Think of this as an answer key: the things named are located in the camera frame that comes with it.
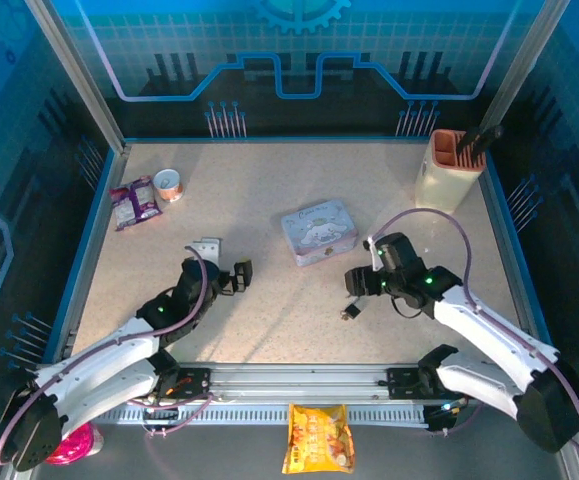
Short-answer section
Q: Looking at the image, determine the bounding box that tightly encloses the cream knife block orange top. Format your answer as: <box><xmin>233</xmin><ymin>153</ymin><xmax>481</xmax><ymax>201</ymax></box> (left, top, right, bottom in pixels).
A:
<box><xmin>414</xmin><ymin>128</ymin><xmax>488</xmax><ymax>215</ymax></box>

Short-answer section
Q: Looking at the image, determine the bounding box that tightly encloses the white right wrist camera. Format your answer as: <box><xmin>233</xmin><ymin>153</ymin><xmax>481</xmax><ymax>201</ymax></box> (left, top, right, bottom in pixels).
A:
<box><xmin>365</xmin><ymin>237</ymin><xmax>381</xmax><ymax>274</ymax></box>

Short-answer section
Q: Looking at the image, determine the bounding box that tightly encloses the yellow snack bag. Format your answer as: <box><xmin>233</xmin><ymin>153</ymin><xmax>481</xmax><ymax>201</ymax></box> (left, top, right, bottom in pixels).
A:
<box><xmin>281</xmin><ymin>402</ymin><xmax>356</xmax><ymax>475</ymax></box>

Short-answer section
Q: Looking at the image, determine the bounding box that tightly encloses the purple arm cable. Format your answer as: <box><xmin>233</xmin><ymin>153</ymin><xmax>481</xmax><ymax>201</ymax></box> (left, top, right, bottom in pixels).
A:
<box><xmin>0</xmin><ymin>244</ymin><xmax>215</xmax><ymax>466</ymax></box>
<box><xmin>368</xmin><ymin>207</ymin><xmax>579</xmax><ymax>464</ymax></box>

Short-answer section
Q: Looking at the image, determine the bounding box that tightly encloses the magenta shiny plastic object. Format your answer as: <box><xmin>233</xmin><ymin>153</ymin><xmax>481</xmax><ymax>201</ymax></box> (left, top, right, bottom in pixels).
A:
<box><xmin>46</xmin><ymin>422</ymin><xmax>104</xmax><ymax>466</ymax></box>

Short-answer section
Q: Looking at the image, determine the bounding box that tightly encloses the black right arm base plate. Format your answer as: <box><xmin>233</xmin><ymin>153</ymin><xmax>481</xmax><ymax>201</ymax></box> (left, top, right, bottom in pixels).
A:
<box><xmin>386</xmin><ymin>367</ymin><xmax>470</xmax><ymax>401</ymax></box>

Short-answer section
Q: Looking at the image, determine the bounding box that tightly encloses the purple snack bag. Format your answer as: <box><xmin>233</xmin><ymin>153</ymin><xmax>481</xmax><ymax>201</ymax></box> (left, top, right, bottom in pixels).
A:
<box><xmin>109</xmin><ymin>174</ymin><xmax>164</xmax><ymax>232</ymax></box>

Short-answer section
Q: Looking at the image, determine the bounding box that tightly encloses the light blue cartoon tin box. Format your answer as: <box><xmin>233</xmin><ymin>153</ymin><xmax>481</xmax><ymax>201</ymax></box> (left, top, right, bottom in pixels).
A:
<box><xmin>280</xmin><ymin>198</ymin><xmax>359</xmax><ymax>268</ymax></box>

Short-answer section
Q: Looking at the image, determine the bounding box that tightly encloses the small open tin can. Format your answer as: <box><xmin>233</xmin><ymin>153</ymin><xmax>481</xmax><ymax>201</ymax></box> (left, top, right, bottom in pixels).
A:
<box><xmin>152</xmin><ymin>168</ymin><xmax>185</xmax><ymax>203</ymax></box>

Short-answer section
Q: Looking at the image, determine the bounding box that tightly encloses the slotted grey cable duct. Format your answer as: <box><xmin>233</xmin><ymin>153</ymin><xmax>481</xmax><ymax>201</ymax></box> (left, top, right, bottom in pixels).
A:
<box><xmin>91</xmin><ymin>403</ymin><xmax>430</xmax><ymax>427</ymax></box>

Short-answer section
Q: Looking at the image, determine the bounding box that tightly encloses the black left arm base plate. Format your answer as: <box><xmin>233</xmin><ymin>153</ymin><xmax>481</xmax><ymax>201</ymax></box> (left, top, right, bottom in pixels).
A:
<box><xmin>156</xmin><ymin>367</ymin><xmax>213</xmax><ymax>401</ymax></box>

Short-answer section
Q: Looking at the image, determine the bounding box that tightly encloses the aluminium frame post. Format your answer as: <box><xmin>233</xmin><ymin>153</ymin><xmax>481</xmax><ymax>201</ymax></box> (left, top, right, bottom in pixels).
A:
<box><xmin>23</xmin><ymin>0</ymin><xmax>130</xmax><ymax>156</ymax></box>
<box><xmin>478</xmin><ymin>0</ymin><xmax>570</xmax><ymax>139</ymax></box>

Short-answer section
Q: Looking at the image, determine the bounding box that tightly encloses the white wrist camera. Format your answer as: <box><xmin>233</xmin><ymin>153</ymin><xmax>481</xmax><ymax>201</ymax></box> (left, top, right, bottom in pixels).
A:
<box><xmin>191</xmin><ymin>237</ymin><xmax>223</xmax><ymax>265</ymax></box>
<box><xmin>365</xmin><ymin>237</ymin><xmax>381</xmax><ymax>274</ymax></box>

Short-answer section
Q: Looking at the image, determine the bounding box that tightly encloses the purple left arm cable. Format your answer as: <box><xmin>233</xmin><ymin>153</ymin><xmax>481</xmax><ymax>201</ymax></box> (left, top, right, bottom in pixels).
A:
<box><xmin>0</xmin><ymin>244</ymin><xmax>215</xmax><ymax>466</ymax></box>

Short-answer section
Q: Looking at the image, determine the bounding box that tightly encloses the black knife handle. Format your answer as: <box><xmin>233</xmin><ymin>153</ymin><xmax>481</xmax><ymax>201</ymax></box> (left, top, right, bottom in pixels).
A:
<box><xmin>456</xmin><ymin>125</ymin><xmax>481</xmax><ymax>152</ymax></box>
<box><xmin>473</xmin><ymin>124</ymin><xmax>504</xmax><ymax>151</ymax></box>

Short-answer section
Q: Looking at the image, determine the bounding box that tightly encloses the aluminium mounting rail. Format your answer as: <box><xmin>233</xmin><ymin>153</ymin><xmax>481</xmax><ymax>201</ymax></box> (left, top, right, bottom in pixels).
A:
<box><xmin>33</xmin><ymin>362</ymin><xmax>570</xmax><ymax>407</ymax></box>

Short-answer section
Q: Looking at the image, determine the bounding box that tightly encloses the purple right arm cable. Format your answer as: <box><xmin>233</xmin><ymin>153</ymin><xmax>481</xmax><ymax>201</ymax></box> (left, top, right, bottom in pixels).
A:
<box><xmin>368</xmin><ymin>207</ymin><xmax>579</xmax><ymax>464</ymax></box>

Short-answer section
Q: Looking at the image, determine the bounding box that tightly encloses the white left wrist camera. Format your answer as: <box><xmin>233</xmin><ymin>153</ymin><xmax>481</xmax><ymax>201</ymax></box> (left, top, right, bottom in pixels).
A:
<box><xmin>191</xmin><ymin>237</ymin><xmax>223</xmax><ymax>265</ymax></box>

